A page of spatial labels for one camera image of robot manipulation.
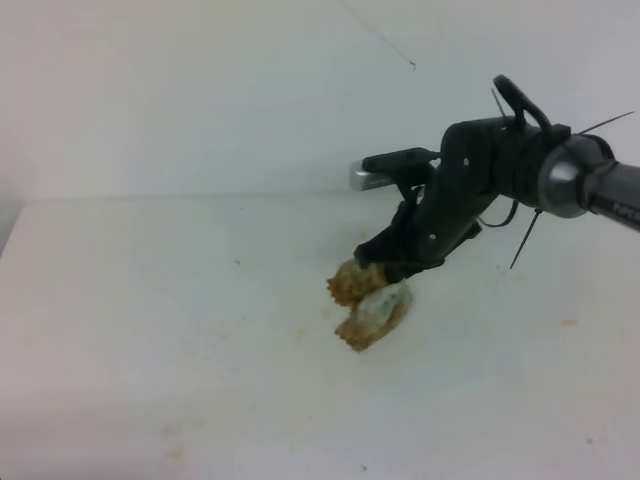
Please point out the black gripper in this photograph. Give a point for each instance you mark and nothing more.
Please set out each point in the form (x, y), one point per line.
(435, 218)

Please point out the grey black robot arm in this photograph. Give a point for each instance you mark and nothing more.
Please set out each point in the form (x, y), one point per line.
(550, 169)

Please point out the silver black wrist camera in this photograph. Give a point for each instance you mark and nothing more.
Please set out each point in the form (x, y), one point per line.
(404, 168)

